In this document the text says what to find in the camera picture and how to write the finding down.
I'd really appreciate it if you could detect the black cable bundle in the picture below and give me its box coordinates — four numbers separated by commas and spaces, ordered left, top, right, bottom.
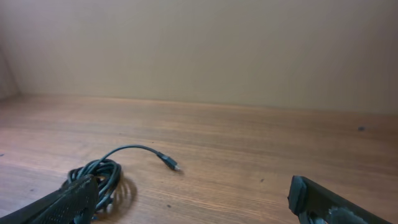
67, 144, 181, 215

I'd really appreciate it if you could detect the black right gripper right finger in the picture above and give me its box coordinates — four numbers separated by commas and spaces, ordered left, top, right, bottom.
288, 175, 388, 224

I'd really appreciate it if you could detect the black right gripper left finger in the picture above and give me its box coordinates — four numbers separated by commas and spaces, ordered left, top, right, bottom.
1, 175, 99, 224

